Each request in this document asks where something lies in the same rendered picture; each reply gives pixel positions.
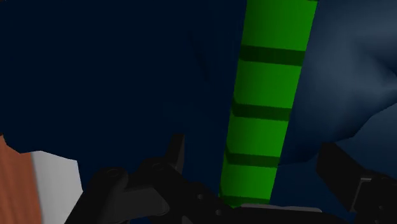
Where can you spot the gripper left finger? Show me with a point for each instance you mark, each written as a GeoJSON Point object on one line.
{"type": "Point", "coordinates": [149, 186]}

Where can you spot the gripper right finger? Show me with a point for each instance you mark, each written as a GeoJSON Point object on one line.
{"type": "Point", "coordinates": [372, 195]}

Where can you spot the green cylinder with dark bands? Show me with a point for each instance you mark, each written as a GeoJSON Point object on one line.
{"type": "Point", "coordinates": [266, 86]}

